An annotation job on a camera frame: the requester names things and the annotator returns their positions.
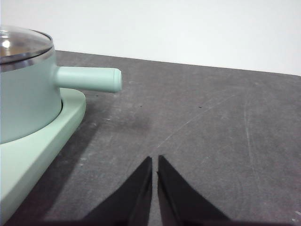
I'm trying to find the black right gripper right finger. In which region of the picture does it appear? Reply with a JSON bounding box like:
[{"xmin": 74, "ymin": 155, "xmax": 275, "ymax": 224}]
[{"xmin": 156, "ymin": 154, "xmax": 233, "ymax": 224}]

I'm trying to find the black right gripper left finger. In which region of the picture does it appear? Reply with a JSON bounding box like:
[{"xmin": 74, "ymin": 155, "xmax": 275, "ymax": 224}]
[{"xmin": 83, "ymin": 156, "xmax": 154, "ymax": 224}]

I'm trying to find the glass lid with green knob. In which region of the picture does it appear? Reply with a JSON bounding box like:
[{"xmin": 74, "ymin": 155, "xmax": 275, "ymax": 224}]
[{"xmin": 0, "ymin": 25, "xmax": 54, "ymax": 66}]

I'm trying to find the small green steamer pot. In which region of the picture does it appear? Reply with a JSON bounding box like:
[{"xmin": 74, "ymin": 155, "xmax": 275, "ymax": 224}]
[{"xmin": 0, "ymin": 48, "xmax": 123, "ymax": 145}]

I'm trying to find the mint green breakfast maker base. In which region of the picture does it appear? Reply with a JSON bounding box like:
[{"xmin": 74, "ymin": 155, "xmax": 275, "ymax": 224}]
[{"xmin": 0, "ymin": 88, "xmax": 87, "ymax": 225}]

